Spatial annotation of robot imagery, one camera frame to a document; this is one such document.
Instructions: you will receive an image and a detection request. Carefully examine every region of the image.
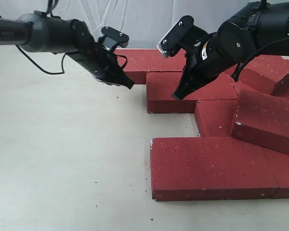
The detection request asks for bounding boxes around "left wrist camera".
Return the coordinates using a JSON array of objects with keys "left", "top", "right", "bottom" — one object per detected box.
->
[{"left": 97, "top": 26, "right": 130, "bottom": 52}]

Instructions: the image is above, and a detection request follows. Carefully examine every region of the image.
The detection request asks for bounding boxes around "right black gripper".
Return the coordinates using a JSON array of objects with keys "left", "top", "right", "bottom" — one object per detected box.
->
[{"left": 172, "top": 35, "right": 236, "bottom": 101}]

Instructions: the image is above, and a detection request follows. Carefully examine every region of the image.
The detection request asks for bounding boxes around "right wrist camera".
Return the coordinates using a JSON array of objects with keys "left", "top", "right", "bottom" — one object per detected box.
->
[{"left": 157, "top": 15, "right": 208, "bottom": 58}]

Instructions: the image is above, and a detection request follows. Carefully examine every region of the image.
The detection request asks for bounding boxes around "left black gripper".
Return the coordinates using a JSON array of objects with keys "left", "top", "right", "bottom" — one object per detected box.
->
[{"left": 67, "top": 42, "right": 134, "bottom": 90}]

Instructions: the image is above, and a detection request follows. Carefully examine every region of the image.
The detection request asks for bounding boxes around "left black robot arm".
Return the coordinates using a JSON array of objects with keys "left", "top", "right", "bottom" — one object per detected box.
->
[{"left": 0, "top": 11, "right": 134, "bottom": 89}]

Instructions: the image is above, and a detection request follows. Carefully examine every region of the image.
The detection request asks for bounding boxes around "white backdrop cloth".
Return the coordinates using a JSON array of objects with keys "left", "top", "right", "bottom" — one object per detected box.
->
[{"left": 0, "top": 0, "right": 289, "bottom": 58}]

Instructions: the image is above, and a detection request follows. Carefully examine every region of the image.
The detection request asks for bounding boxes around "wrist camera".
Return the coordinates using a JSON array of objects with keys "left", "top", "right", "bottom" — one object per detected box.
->
[
  {"left": 97, "top": 26, "right": 130, "bottom": 52},
  {"left": 157, "top": 15, "right": 208, "bottom": 58}
]

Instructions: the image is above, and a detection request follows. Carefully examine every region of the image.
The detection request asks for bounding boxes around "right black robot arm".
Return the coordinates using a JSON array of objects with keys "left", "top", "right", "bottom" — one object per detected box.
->
[{"left": 161, "top": 0, "right": 289, "bottom": 101}]

